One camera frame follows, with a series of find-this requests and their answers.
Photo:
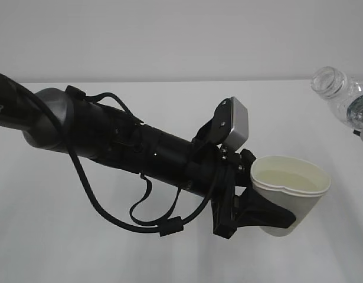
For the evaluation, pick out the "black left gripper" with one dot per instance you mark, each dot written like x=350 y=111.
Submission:
x=226 y=183

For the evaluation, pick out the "clear plastic water bottle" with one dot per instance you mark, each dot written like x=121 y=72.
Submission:
x=343 y=95

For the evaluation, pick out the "white paper cup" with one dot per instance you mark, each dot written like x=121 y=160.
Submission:
x=293 y=184

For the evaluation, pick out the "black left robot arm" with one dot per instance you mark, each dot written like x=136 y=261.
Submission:
x=69 y=121

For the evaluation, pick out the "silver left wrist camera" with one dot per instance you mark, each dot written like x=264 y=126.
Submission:
x=228 y=126

